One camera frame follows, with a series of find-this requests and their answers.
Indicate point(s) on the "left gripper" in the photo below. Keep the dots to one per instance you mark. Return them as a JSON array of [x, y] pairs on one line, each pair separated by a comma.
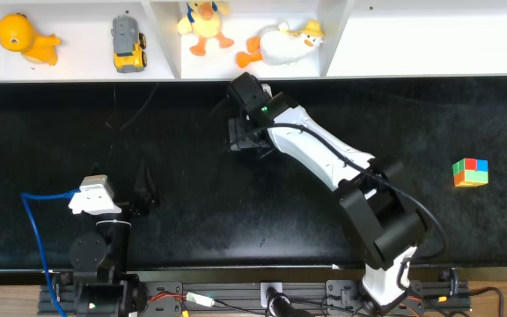
[[134, 208]]

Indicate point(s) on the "grey and yellow toy truck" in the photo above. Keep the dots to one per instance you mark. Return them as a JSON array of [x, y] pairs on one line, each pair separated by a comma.
[[126, 39]]

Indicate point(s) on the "yellow rubber duck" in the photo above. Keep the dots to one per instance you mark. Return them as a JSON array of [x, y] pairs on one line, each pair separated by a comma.
[[16, 33]]

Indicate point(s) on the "many-coloured puzzle cube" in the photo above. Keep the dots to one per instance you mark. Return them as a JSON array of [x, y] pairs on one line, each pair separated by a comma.
[[469, 174]]

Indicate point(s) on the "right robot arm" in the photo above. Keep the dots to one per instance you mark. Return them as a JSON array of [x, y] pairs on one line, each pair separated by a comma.
[[315, 149]]

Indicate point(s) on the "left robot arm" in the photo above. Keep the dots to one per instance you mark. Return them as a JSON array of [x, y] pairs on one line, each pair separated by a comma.
[[88, 252]]

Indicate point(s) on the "yellow plush duck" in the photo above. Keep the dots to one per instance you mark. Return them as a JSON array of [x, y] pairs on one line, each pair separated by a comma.
[[205, 26]]

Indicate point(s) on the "white plush duck with hat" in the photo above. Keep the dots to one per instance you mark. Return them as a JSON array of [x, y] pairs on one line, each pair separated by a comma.
[[280, 46]]

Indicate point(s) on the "white shelf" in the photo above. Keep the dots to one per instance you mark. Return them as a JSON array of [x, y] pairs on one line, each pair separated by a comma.
[[412, 44]]

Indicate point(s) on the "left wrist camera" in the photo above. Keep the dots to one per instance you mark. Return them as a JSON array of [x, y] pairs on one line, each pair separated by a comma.
[[95, 196]]

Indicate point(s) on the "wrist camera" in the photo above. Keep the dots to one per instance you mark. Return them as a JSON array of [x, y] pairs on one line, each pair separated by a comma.
[[95, 196], [266, 90]]

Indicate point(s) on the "mounting rail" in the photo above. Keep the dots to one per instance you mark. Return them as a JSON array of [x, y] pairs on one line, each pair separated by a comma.
[[244, 292]]

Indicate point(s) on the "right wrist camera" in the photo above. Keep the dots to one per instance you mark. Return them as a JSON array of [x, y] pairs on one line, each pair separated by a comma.
[[266, 90]]

